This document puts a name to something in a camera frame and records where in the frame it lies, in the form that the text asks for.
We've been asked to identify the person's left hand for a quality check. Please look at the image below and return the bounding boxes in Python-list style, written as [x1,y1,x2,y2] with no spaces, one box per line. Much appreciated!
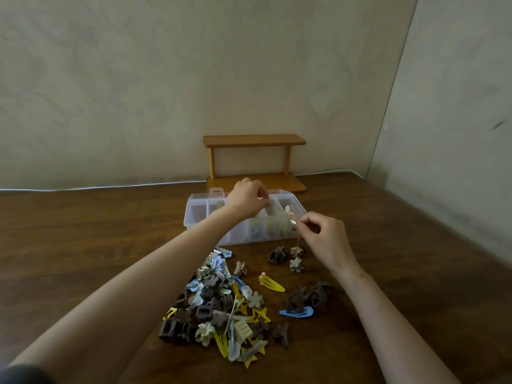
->
[223,178,271,220]

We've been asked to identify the person's right hand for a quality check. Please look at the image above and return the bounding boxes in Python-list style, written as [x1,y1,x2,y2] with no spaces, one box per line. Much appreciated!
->
[294,211,363,278]

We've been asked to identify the clear plastic compartment box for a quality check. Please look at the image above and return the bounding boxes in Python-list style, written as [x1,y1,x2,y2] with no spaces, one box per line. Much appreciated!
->
[183,187,308,247]

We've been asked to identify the brown ribbed claw clip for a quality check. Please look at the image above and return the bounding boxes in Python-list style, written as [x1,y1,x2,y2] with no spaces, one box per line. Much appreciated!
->
[285,287,309,315]

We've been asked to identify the yellow clip with pink bead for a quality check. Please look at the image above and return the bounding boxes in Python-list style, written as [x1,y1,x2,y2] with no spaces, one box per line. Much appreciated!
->
[258,272,286,293]

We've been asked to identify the blue snap hair clip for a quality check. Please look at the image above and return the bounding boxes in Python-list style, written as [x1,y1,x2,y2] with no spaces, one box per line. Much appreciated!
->
[278,306,314,319]

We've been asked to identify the pile of mixed hair clips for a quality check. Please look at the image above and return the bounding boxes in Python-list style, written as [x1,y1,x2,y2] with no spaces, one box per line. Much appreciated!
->
[158,246,273,369]

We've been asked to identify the person's right forearm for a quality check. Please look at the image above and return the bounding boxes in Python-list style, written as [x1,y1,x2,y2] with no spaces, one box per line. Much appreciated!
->
[340,267,461,384]

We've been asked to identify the person's left forearm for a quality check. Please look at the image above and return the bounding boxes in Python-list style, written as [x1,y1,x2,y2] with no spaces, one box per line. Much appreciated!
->
[7,205,241,384]

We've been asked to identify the small wooden shelf rack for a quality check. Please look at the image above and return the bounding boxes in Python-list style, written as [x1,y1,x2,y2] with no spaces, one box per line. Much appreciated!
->
[203,134,307,194]

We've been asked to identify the dark sleeve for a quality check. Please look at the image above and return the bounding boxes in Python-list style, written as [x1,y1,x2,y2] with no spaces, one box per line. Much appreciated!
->
[0,363,55,384]

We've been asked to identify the white cable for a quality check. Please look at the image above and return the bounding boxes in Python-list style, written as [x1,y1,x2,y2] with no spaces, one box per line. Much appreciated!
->
[0,169,365,193]

